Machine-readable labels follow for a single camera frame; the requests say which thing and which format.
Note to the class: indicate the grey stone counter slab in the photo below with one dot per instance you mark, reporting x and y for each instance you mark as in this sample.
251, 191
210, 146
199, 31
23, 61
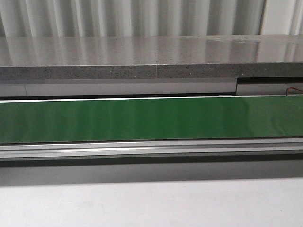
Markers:
183, 57

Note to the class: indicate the green conveyor belt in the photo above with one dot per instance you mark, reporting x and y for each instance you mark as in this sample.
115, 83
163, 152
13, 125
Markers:
76, 120

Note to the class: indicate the white panel under counter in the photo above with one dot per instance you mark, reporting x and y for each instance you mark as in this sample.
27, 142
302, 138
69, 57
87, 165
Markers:
150, 87

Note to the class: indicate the aluminium conveyor front rail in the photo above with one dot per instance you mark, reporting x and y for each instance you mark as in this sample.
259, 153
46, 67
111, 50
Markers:
156, 147

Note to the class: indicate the white pleated curtain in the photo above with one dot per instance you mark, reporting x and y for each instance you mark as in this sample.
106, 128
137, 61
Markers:
126, 18

